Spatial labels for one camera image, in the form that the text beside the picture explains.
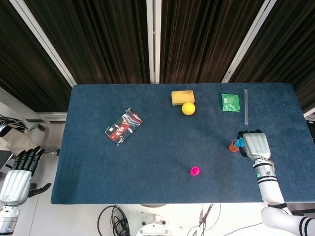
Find orange plastic cup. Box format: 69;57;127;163
228;140;241;153

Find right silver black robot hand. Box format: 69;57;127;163
236;129;272;160

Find silver chair base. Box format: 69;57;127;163
26;119;61;157

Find dark brown curtain panel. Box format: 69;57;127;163
159;0;265;84
23;0;151;86
230;0;315;113
0;0;72;113

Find blue velvet tablecloth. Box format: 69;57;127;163
51;83;315;205

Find thin red white wires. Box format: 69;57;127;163
188;203;263;236

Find white frame post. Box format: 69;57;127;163
9;0;76;87
146;0;162;84
221;0;278;84

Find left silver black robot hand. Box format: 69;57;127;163
0;146;52;206

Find yellow ball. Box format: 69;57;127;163
181;102;196;116

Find black cable bundle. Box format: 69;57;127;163
97;204;131;236

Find green foil packet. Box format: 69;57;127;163
221;93;241;113

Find clear plastic ruler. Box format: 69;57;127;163
243;89;249;126

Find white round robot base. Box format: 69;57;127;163
136;213;171;236

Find yellow sponge block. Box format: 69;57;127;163
171;90;195;107

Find red green patterned book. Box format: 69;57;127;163
105;108;145;146

